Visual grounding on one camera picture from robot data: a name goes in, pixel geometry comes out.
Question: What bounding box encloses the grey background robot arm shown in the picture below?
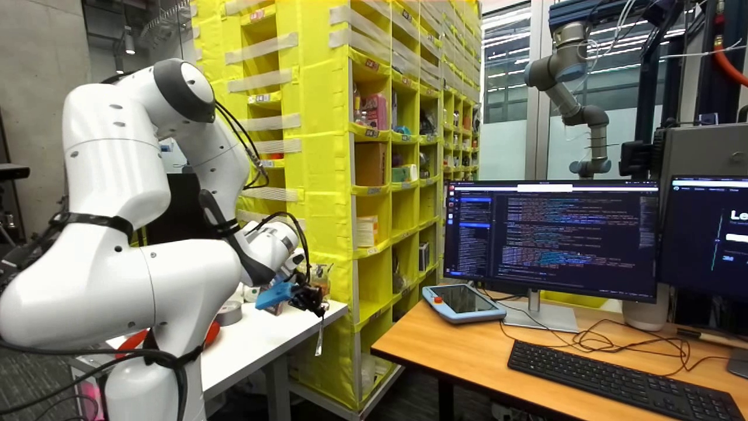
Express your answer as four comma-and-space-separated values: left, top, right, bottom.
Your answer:
523, 20, 609, 179

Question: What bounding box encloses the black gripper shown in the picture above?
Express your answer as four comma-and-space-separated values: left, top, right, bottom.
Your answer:
290, 286, 328, 318

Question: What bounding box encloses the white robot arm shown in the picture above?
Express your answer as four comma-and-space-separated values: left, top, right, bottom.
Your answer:
0, 58, 309, 421

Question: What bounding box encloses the black keyboard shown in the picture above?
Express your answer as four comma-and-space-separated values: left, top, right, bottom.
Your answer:
507, 341, 745, 421

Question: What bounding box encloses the blue teach pendant tablet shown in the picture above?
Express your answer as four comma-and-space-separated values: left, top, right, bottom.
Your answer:
421, 283, 507, 324

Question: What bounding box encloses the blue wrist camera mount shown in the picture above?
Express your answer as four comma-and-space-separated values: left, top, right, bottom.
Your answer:
255, 280, 294, 309

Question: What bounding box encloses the red round object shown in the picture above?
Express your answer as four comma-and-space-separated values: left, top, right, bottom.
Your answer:
117, 320, 222, 355

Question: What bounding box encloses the black cable on desk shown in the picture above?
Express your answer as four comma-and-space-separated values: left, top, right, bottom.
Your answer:
497, 314, 726, 378

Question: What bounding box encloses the yellow fabric shelf unit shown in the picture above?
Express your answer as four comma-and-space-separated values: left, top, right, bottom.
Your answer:
190, 0, 482, 418

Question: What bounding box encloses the white side table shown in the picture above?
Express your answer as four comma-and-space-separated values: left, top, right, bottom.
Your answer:
89, 302, 346, 421

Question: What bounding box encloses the right computer monitor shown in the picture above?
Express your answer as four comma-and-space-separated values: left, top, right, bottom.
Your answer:
658, 175, 748, 299

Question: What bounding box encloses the wide computer monitor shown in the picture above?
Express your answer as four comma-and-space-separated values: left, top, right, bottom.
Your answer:
444, 179, 658, 302

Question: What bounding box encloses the grey tape roll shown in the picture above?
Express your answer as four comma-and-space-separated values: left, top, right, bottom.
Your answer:
218, 302, 242, 324

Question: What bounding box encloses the glass jar with orange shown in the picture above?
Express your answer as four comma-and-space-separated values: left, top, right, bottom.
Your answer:
310, 265, 332, 297

